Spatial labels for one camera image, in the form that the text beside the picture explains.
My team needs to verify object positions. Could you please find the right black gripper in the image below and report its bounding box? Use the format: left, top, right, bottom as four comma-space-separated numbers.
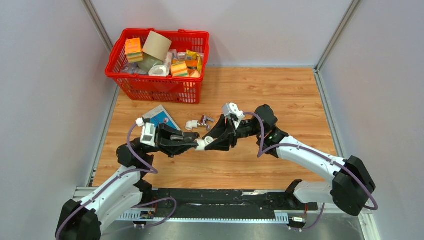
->
202, 113, 265, 151

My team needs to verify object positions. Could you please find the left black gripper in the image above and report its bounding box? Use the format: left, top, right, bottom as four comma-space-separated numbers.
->
140, 123, 199, 159

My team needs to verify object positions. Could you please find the dark grey metal faucet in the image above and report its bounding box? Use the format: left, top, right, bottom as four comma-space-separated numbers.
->
170, 135, 198, 143

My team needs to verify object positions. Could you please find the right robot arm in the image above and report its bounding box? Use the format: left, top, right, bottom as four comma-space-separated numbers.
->
195, 103, 379, 217

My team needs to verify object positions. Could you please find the chrome faucet with white elbow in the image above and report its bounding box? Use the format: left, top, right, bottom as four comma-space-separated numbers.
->
185, 115, 215, 131

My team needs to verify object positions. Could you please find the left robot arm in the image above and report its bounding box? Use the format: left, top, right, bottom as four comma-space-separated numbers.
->
55, 118, 201, 240

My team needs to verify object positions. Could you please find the blue razor package box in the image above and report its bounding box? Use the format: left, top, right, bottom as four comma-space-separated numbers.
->
142, 105, 181, 131

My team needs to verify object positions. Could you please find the red plastic shopping basket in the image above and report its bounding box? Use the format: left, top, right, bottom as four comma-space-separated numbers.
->
104, 28, 210, 104

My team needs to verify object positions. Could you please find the orange striped sponge block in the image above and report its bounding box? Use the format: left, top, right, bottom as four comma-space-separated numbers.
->
170, 61, 189, 78

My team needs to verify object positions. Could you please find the white tape roll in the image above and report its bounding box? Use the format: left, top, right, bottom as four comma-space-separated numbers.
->
148, 65, 170, 77

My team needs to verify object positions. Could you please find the yellow snack packet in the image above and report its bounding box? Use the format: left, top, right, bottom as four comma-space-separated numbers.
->
184, 50, 203, 73

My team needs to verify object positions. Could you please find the pale green tape roll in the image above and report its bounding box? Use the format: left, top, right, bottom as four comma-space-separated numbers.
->
137, 53, 163, 73

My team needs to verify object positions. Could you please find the brown cardboard tape roll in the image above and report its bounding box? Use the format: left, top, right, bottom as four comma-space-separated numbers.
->
142, 31, 172, 61

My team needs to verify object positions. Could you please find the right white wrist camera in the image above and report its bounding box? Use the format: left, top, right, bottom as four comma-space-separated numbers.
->
222, 102, 245, 130

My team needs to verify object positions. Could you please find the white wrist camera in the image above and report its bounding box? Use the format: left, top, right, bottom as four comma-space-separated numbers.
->
222, 102, 245, 130
135, 117, 156, 147

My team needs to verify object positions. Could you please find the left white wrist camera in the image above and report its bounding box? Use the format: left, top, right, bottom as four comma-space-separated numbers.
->
135, 117, 156, 147

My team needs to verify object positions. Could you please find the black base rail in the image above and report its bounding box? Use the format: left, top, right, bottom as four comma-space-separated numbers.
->
132, 188, 318, 222

